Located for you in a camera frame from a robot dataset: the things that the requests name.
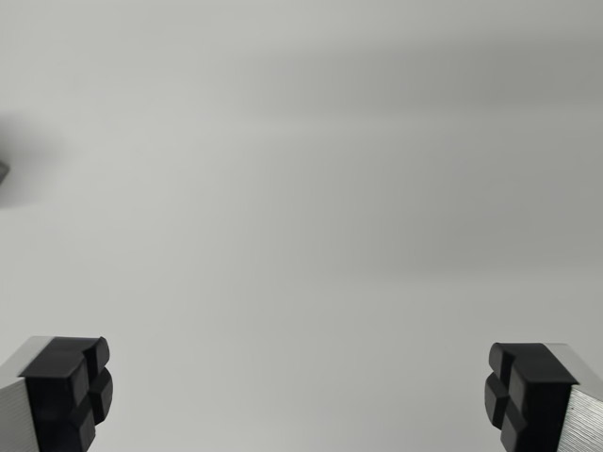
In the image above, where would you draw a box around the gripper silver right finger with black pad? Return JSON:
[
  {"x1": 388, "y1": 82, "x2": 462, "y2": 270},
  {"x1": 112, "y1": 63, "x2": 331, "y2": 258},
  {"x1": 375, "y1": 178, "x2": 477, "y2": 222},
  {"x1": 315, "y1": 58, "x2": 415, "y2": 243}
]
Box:
[{"x1": 483, "y1": 341, "x2": 603, "y2": 452}]

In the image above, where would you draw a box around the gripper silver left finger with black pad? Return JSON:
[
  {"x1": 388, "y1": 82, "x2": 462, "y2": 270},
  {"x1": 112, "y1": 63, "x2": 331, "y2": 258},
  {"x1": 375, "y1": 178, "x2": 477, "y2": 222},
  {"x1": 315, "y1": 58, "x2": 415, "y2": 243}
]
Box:
[{"x1": 0, "y1": 335, "x2": 115, "y2": 452}]

